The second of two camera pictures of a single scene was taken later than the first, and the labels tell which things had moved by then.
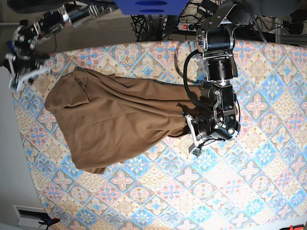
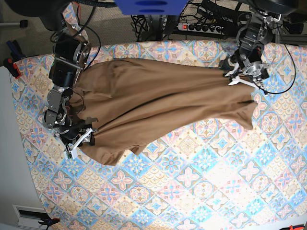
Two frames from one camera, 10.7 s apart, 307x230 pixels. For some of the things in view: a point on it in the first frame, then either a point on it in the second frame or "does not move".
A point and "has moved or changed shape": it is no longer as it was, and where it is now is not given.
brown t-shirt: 104,119 has moved or changed shape
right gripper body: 204,128 to 251,74
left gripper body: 17,78 to 72,139
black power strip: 188,27 does not move
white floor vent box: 29,217 does not move
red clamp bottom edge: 298,227 does not move
